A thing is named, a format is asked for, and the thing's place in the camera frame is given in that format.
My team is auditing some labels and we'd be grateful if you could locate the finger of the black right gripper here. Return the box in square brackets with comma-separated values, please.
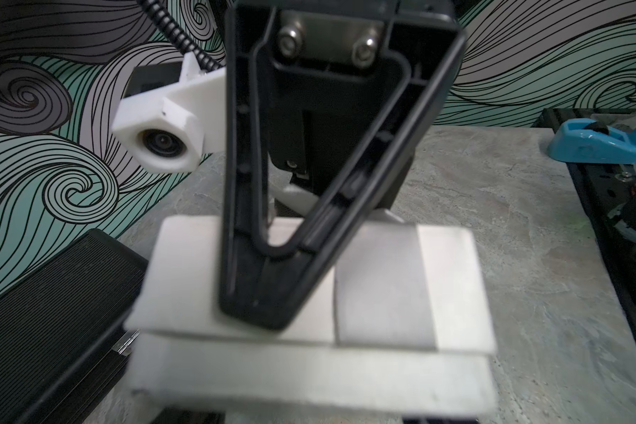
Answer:
[218, 1, 466, 330]

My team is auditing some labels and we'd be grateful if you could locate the large white bow gift box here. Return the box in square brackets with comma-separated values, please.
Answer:
[125, 216, 497, 418]

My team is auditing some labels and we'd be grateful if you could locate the blue tape dispenser right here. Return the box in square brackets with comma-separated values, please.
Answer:
[547, 118, 636, 164]

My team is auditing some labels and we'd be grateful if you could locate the black ribbed hard case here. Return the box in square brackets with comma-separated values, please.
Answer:
[0, 230, 148, 423]

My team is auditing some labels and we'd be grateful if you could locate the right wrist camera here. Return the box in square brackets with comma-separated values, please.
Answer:
[111, 53, 227, 173]

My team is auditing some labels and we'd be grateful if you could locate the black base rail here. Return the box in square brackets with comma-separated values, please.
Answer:
[535, 108, 636, 342]

